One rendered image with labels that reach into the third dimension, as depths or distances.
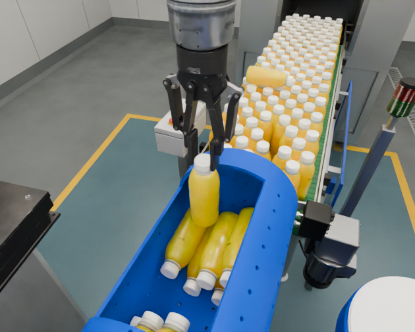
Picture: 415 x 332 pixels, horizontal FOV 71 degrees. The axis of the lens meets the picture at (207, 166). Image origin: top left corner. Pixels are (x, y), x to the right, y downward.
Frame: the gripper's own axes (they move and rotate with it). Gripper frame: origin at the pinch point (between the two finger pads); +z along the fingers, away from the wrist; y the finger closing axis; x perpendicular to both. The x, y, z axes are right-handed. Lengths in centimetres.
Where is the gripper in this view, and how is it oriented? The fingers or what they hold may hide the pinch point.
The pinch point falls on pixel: (203, 150)
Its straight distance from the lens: 55.6
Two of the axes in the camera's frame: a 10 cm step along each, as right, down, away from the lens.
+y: 9.3, 2.5, -2.8
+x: 3.7, -6.3, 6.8
